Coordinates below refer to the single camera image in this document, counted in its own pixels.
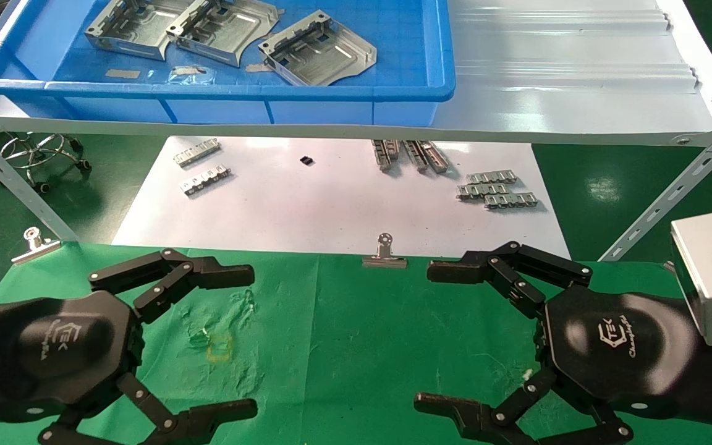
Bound slotted metal shelf brace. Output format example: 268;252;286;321
598;111;712;261
0;121;78;243

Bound green table cloth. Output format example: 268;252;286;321
0;242;712;445

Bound white metal shelf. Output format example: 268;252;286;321
0;0;712;148

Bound silver binder clip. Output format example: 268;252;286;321
362;232;408;269
11;227;61;265

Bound stamped metal bracket part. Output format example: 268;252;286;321
258;9;378;87
166;0;281;67
84;0;193;61

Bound chrome stool base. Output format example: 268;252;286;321
0;132;92;193

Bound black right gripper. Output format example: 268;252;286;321
414;241;704;445

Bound clear crumpled tape piece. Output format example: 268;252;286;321
169;65;216;84

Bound notched metal strip part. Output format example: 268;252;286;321
403;140;430;173
180;164;232;197
456;182;510;200
421;141;451;172
174;138;221;167
371;140;401;171
466;171;517;184
485;192;539;210

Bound white paper sheet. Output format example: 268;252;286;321
112;136;573;260

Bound blue plastic bin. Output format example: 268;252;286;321
0;0;456;127

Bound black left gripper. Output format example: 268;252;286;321
0;248;259;445

